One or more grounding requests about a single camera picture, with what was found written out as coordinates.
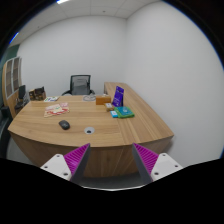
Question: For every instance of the black sofa armchair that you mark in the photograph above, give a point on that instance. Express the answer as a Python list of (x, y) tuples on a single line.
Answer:
[(5, 121)]

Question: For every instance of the black computer mouse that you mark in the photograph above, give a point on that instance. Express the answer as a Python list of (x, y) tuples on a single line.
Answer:
[(64, 124)]

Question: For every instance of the green book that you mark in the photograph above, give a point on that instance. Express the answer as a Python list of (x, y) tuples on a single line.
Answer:
[(124, 112)]

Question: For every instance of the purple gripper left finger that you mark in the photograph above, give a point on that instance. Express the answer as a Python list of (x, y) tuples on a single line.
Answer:
[(70, 166)]

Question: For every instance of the white green paper sheet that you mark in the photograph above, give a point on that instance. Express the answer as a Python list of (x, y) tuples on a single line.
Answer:
[(51, 99)]

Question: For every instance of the wooden bookshelf cabinet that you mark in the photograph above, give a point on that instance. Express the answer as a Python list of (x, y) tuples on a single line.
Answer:
[(11, 81)]

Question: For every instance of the desk cable grommet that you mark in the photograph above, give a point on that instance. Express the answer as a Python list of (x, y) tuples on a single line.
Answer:
[(89, 130)]

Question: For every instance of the orange-brown box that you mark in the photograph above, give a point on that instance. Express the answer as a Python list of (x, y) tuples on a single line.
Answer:
[(100, 100)]

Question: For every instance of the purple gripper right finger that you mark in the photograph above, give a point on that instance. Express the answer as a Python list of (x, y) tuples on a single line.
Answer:
[(153, 166)]

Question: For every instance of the black side chair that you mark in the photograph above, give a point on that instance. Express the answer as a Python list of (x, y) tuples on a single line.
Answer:
[(22, 99)]

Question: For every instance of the small blue box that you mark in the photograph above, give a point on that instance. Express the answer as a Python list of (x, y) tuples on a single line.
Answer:
[(114, 114)]

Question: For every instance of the pink red mouse pad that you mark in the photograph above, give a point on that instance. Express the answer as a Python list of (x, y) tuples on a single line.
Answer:
[(56, 109)]

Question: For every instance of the wooden office desk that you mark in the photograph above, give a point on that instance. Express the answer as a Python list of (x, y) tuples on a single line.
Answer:
[(40, 138)]

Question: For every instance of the small tan box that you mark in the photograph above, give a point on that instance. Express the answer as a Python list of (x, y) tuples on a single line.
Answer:
[(109, 107)]

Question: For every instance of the brown cardboard boxes stack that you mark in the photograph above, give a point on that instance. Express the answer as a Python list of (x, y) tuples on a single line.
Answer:
[(37, 94)]

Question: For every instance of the purple standing card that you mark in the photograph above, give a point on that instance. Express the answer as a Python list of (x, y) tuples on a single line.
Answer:
[(118, 97)]

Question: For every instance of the black mesh office chair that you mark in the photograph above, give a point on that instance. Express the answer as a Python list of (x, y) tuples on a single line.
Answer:
[(79, 85)]

